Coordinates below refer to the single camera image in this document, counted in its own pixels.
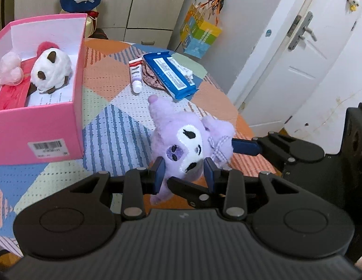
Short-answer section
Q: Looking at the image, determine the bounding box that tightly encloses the white tube with red stripe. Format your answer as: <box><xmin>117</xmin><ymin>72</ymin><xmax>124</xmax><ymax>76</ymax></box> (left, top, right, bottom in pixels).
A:
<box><xmin>128</xmin><ymin>58</ymin><xmax>144</xmax><ymax>95</ymax></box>

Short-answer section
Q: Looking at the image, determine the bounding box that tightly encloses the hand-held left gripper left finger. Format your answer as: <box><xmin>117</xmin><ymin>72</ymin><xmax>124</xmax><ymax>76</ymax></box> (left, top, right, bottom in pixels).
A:
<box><xmin>68</xmin><ymin>157</ymin><xmax>167</xmax><ymax>221</ymax></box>

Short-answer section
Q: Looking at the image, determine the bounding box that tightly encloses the white plush with brown horns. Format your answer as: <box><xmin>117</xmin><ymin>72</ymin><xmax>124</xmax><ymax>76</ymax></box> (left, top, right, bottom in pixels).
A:
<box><xmin>28</xmin><ymin>41</ymin><xmax>73</xmax><ymax>94</ymax></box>

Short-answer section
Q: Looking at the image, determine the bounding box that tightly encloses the pink cardboard box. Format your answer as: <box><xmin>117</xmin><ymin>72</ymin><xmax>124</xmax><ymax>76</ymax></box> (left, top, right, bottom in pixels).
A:
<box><xmin>0</xmin><ymin>13</ymin><xmax>88</xmax><ymax>167</ymax></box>

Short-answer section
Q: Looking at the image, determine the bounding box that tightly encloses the colourful gift bag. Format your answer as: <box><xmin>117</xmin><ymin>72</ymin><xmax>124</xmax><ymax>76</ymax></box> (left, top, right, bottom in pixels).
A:
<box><xmin>180</xmin><ymin>0</ymin><xmax>232</xmax><ymax>59</ymax></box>

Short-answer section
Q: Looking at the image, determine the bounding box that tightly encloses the blue wipes packet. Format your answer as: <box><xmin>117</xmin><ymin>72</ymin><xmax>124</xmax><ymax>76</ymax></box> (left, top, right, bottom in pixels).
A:
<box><xmin>142</xmin><ymin>52</ymin><xmax>198</xmax><ymax>100</ymax></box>

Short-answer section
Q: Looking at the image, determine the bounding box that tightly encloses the pale pink plush toy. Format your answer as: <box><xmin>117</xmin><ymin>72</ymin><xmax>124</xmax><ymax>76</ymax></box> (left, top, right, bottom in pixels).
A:
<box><xmin>0</xmin><ymin>52</ymin><xmax>24</xmax><ymax>86</ymax></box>

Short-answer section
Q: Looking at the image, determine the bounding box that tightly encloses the red packet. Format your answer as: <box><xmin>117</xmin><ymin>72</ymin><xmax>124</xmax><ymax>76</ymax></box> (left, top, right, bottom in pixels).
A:
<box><xmin>0</xmin><ymin>57</ymin><xmax>39</xmax><ymax>112</ymax></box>

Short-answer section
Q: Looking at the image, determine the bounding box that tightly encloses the white door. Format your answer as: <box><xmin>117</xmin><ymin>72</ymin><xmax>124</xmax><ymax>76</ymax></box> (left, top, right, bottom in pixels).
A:
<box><xmin>228</xmin><ymin>0</ymin><xmax>362</xmax><ymax>154</ymax></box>

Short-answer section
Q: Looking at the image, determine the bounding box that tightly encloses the printed paper sheet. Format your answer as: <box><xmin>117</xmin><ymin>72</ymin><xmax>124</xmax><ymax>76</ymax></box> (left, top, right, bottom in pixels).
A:
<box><xmin>26</xmin><ymin>73</ymin><xmax>77</xmax><ymax>106</ymax></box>

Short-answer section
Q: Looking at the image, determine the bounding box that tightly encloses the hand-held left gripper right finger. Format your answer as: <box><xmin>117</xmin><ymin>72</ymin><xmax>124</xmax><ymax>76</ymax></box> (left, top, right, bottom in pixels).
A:
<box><xmin>204</xmin><ymin>157</ymin><xmax>303</xmax><ymax>221</ymax></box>

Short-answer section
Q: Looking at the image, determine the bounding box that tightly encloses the metal door handle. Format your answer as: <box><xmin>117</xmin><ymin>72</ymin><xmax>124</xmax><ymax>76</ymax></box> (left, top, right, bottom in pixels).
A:
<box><xmin>288</xmin><ymin>12</ymin><xmax>318</xmax><ymax>51</ymax></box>

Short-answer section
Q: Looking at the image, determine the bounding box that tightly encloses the beige wardrobe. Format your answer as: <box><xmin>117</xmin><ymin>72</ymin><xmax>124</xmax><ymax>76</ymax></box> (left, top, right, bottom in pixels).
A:
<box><xmin>14</xmin><ymin>0</ymin><xmax>193</xmax><ymax>48</ymax></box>

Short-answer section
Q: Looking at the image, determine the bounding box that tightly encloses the floral pouch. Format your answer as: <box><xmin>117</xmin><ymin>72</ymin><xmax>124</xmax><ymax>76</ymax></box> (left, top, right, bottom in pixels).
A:
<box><xmin>141</xmin><ymin>62</ymin><xmax>167</xmax><ymax>90</ymax></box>

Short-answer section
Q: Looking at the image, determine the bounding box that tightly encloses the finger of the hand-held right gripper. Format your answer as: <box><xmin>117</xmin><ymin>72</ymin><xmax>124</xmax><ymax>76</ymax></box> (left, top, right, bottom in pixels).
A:
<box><xmin>232</xmin><ymin>132</ymin><xmax>297</xmax><ymax>164</ymax></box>
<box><xmin>167</xmin><ymin>177</ymin><xmax>228</xmax><ymax>209</ymax></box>

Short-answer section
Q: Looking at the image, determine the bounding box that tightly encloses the purple plush toy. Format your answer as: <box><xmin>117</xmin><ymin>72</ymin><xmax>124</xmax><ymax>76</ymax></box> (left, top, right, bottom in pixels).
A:
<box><xmin>148</xmin><ymin>94</ymin><xmax>237</xmax><ymax>205</ymax></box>

